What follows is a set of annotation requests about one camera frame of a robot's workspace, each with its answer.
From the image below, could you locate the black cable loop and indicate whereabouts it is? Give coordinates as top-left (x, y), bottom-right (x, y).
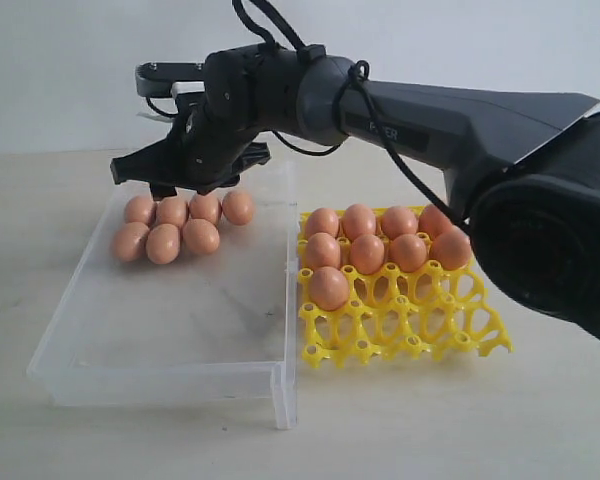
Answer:
top-left (229, 0), bottom-right (331, 61)

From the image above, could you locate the yellow plastic egg tray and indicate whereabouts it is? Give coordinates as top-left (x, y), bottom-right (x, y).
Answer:
top-left (297, 232), bottom-right (513, 368)

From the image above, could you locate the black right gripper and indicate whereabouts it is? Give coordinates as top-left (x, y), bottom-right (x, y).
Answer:
top-left (110, 94), bottom-right (271, 199)

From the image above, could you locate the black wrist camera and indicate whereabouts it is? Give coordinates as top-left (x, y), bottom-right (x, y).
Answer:
top-left (135, 62), bottom-right (203, 99)

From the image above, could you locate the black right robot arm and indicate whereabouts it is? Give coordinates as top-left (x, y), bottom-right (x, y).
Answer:
top-left (111, 44), bottom-right (600, 337)

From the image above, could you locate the brown egg slot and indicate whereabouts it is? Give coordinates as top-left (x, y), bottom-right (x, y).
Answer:
top-left (304, 207), bottom-right (340, 239)
top-left (380, 206), bottom-right (418, 240)
top-left (341, 203), bottom-right (376, 241)

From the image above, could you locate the brown egg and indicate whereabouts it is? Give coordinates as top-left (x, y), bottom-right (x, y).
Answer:
top-left (308, 266), bottom-right (349, 311)
top-left (418, 204), bottom-right (454, 240)
top-left (182, 218), bottom-right (220, 255)
top-left (123, 195), bottom-right (156, 226)
top-left (188, 193), bottom-right (222, 225)
top-left (389, 234), bottom-right (428, 273)
top-left (111, 222), bottom-right (150, 263)
top-left (221, 190), bottom-right (255, 226)
top-left (429, 227), bottom-right (472, 270)
top-left (145, 224), bottom-right (180, 265)
top-left (304, 232), bottom-right (341, 270)
top-left (156, 196), bottom-right (189, 228)

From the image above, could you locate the brown egg lone front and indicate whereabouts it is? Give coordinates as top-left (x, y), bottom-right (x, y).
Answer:
top-left (349, 234), bottom-right (385, 275)

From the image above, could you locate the clear plastic tray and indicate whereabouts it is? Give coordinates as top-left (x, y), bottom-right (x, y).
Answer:
top-left (27, 160), bottom-right (299, 429)

